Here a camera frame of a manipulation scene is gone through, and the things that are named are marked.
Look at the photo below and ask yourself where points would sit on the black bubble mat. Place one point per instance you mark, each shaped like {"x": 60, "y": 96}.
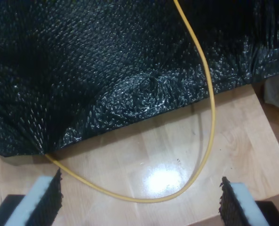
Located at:
{"x": 82, "y": 70}

